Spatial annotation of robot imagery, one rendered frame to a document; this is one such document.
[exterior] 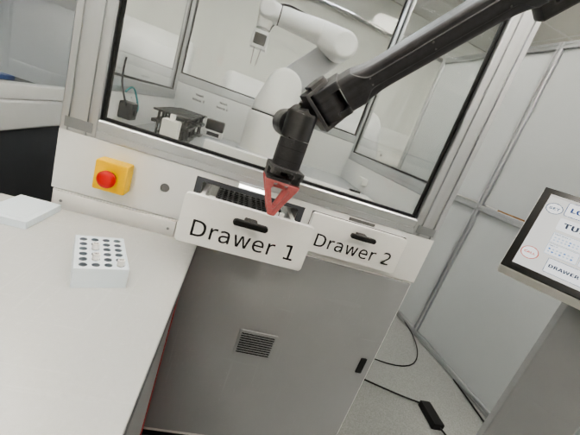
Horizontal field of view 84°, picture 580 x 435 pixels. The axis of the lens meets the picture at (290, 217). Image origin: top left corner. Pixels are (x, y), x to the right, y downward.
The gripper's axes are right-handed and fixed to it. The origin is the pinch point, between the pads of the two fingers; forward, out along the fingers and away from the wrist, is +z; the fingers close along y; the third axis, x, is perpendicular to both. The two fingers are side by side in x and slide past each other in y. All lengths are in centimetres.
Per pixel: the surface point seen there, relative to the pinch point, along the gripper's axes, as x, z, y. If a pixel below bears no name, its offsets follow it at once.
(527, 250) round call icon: -72, -7, 8
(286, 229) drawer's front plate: -5.3, 4.3, 3.3
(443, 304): -155, 59, 113
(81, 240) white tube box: 32.6, 15.9, -1.6
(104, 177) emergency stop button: 35.5, 7.2, 13.2
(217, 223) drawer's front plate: 9.4, 7.3, 3.7
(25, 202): 50, 18, 14
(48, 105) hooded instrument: 81, 6, 80
